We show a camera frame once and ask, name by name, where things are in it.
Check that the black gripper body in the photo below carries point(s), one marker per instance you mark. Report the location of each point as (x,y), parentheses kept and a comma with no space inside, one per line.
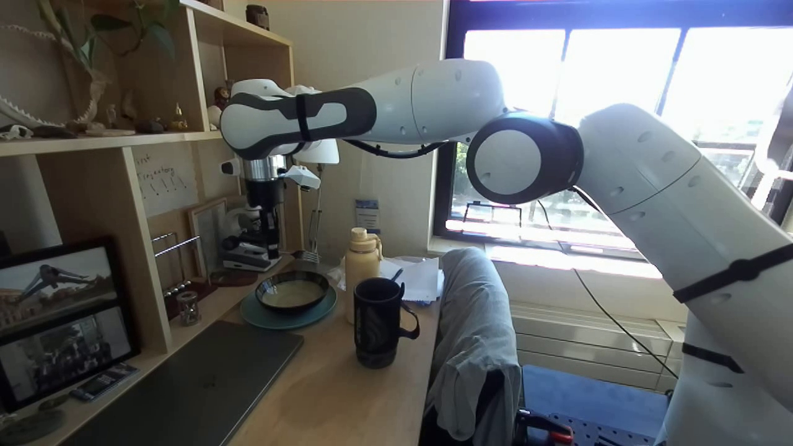
(266,197)

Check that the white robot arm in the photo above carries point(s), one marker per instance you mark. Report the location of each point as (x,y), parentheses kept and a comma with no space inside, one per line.
(724,260)

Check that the black bowl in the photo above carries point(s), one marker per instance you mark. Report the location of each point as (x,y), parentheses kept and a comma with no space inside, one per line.
(290,291)

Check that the black microscope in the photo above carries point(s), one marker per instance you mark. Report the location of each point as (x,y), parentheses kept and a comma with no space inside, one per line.
(245,243)

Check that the white baseball cap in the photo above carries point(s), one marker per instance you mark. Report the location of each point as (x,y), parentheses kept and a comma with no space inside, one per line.
(320,151)

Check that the teal plate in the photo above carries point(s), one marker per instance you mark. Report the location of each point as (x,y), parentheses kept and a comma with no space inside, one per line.
(253,313)

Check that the cream water bottle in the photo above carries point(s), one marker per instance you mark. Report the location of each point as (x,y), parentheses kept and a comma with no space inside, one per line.
(360,260)

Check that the small glass jar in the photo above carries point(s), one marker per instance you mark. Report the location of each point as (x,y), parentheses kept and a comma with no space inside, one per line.
(189,313)

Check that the black mug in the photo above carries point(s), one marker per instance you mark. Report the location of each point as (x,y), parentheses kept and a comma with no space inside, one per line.
(378,321)

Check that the wooden shelf unit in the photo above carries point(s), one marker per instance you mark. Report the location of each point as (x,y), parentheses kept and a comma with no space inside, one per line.
(95,181)

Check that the papers on desk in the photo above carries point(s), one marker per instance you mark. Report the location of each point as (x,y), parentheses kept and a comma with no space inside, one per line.
(422,277)

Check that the dark grey desk mat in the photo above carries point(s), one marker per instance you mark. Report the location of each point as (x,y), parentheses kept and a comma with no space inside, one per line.
(200,396)

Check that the framed photo display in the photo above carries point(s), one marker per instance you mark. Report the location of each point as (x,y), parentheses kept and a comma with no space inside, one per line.
(65,316)

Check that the green potted plant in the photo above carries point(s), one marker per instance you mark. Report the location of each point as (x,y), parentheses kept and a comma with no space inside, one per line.
(141,20)

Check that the grey cloth on chair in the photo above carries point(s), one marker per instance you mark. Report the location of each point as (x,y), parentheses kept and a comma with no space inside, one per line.
(476,381)

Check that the white radiator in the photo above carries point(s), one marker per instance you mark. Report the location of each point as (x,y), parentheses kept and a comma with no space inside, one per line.
(635,352)

